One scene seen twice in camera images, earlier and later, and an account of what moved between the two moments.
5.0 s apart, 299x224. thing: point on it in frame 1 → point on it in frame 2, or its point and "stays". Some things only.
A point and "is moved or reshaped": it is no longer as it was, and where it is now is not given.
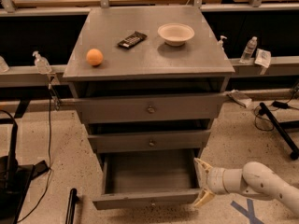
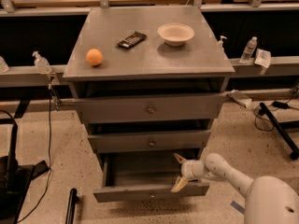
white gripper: (215, 180) → (188, 169)
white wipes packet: (263, 58) stays
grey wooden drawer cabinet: (148, 78) stays
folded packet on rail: (240, 97) stays
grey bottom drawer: (137, 179) is moved or reshaped
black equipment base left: (16, 180) stays
